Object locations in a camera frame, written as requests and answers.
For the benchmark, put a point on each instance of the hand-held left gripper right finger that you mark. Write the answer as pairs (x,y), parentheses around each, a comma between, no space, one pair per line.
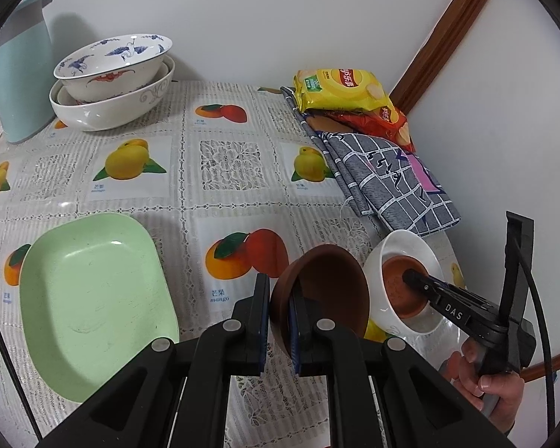
(303,336)

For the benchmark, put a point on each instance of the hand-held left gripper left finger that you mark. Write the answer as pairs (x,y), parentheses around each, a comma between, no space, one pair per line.
(261,336)

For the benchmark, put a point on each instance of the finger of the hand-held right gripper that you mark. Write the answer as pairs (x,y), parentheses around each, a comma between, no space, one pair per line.
(452,308)
(518,266)

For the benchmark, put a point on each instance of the small brown bowl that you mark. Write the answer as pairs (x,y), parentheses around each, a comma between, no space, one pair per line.
(331,284)
(396,289)

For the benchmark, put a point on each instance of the white ceramic bowl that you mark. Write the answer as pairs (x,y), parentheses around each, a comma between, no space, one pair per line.
(401,245)

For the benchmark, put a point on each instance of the light green plate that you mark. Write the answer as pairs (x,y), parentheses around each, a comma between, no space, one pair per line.
(93,298)

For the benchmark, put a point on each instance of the person's right hand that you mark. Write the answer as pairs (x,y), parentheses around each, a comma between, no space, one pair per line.
(508,396)

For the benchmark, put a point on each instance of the grey checked cloth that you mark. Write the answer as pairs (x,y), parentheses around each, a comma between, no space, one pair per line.
(382,182)

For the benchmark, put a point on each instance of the red chip bag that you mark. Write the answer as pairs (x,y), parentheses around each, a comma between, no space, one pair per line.
(373,123)

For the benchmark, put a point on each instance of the yellow chip bag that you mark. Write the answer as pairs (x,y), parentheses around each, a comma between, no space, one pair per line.
(340,86)

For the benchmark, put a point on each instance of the large white bowl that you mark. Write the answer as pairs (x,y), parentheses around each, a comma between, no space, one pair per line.
(112,114)

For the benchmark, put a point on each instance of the blue patterned porcelain bowl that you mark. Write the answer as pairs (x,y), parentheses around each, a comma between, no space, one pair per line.
(107,74)

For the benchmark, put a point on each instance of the light blue thermos jug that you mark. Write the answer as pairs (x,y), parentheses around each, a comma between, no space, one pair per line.
(21,79)

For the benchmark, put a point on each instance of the brown wooden rail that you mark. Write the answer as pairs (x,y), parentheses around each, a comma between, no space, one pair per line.
(557,366)

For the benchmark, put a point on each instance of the brown wooden door frame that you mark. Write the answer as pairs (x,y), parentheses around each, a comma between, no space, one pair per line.
(448,32)

